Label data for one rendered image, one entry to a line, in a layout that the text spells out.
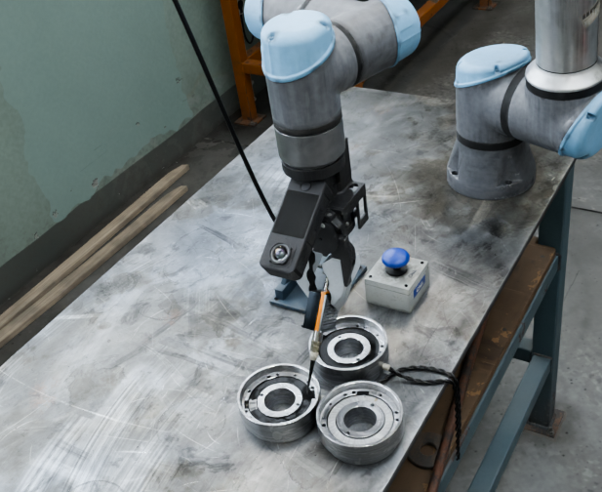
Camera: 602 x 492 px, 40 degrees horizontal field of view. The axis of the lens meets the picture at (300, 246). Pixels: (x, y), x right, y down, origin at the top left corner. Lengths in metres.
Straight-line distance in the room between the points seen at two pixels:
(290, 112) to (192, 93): 2.51
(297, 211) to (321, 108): 0.12
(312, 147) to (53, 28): 1.99
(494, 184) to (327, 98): 0.60
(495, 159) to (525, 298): 0.33
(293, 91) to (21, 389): 0.62
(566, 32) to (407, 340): 0.47
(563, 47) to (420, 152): 0.43
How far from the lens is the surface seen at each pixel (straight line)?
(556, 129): 1.27
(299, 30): 0.83
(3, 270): 2.80
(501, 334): 1.52
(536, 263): 1.68
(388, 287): 1.17
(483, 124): 1.36
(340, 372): 1.06
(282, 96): 0.85
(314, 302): 1.00
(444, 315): 1.18
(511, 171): 1.41
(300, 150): 0.87
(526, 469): 2.03
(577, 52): 1.23
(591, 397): 2.19
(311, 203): 0.89
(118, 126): 3.05
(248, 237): 1.38
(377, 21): 0.90
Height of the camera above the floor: 1.59
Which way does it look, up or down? 36 degrees down
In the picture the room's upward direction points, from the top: 9 degrees counter-clockwise
